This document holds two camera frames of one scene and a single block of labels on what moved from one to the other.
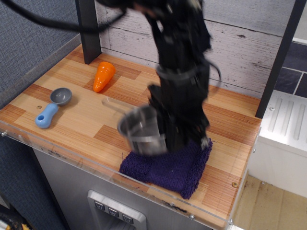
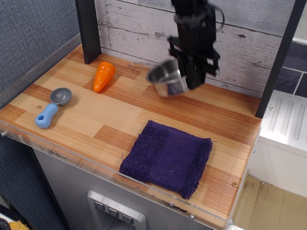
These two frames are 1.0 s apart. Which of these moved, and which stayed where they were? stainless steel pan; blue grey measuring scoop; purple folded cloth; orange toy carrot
Moved: stainless steel pan
Stayed: orange toy carrot; blue grey measuring scoop; purple folded cloth
